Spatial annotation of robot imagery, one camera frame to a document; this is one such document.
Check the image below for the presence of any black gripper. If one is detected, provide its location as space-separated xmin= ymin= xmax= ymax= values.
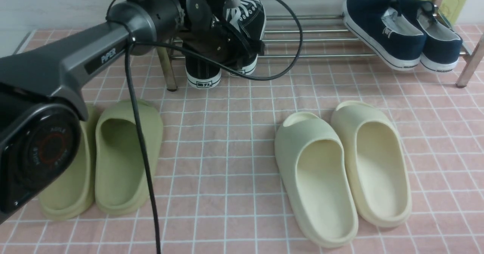
xmin=179 ymin=0 xmax=264 ymax=66

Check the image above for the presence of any black canvas sneaker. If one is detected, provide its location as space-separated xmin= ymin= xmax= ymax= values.
xmin=225 ymin=0 xmax=267 ymax=75
xmin=185 ymin=56 xmax=222 ymax=89

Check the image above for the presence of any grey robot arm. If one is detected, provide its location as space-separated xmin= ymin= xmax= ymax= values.
xmin=0 ymin=0 xmax=265 ymax=222

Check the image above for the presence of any metal shoe rack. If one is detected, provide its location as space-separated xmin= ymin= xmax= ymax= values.
xmin=156 ymin=0 xmax=483 ymax=91

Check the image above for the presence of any green right slide sandal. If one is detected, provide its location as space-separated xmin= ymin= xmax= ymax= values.
xmin=95 ymin=100 xmax=150 ymax=215

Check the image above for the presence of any green slide sandal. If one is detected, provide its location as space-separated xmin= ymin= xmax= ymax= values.
xmin=39 ymin=104 xmax=100 ymax=221
xmin=95 ymin=100 xmax=150 ymax=215

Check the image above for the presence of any pink grid floor mat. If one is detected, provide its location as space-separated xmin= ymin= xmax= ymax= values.
xmin=0 ymin=25 xmax=484 ymax=254

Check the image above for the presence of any cream left slide sandal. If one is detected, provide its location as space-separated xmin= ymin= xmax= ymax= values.
xmin=275 ymin=112 xmax=358 ymax=248

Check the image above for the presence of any cream slide sandal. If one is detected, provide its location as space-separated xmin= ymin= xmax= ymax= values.
xmin=275 ymin=112 xmax=358 ymax=248
xmin=330 ymin=101 xmax=413 ymax=228

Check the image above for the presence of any navy slip-on shoe left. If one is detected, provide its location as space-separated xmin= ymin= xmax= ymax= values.
xmin=342 ymin=0 xmax=427 ymax=71

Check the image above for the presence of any navy slip-on shoe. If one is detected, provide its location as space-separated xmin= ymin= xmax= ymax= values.
xmin=342 ymin=0 xmax=427 ymax=71
xmin=396 ymin=0 xmax=463 ymax=73

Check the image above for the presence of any green left slide sandal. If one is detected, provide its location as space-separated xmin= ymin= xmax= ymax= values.
xmin=39 ymin=104 xmax=100 ymax=221

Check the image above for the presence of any cream right slide sandal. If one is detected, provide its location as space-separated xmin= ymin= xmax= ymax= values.
xmin=330 ymin=101 xmax=413 ymax=228

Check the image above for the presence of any navy slip-on shoe right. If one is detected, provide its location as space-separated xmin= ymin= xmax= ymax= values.
xmin=396 ymin=0 xmax=463 ymax=73

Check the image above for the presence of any yellow green box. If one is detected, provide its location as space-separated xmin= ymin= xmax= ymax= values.
xmin=393 ymin=0 xmax=477 ymax=24

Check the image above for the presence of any black cable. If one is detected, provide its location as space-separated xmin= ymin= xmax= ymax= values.
xmin=106 ymin=0 xmax=304 ymax=254

